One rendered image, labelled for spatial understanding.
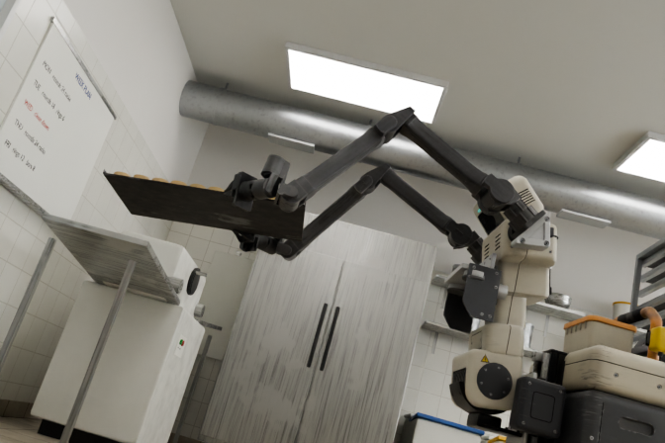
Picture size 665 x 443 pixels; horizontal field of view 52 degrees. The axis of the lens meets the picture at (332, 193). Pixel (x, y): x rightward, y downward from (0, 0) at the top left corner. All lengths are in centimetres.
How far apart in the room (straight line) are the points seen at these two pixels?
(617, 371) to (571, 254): 484
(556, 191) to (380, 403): 220
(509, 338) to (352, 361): 330
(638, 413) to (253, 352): 371
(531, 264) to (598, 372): 39
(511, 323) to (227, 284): 444
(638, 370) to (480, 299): 46
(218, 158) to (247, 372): 236
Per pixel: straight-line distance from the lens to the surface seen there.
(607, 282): 690
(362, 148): 200
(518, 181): 226
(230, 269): 638
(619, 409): 204
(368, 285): 543
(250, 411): 532
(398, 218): 657
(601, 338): 222
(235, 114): 583
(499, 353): 210
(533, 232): 207
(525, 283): 220
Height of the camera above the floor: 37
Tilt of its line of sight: 19 degrees up
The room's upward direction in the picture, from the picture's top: 16 degrees clockwise
